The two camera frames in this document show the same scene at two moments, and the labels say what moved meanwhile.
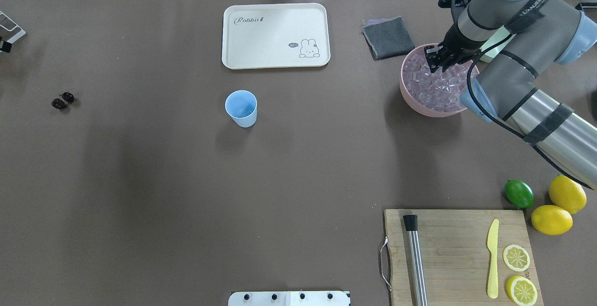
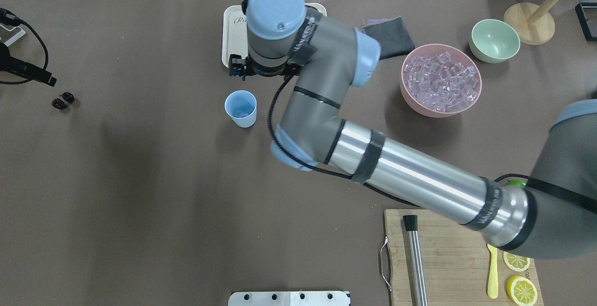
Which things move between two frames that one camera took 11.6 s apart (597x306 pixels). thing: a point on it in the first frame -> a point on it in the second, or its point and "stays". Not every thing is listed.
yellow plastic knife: [492, 246] stays
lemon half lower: [521, 290] stays
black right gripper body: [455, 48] -> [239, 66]
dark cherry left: [58, 103] stays
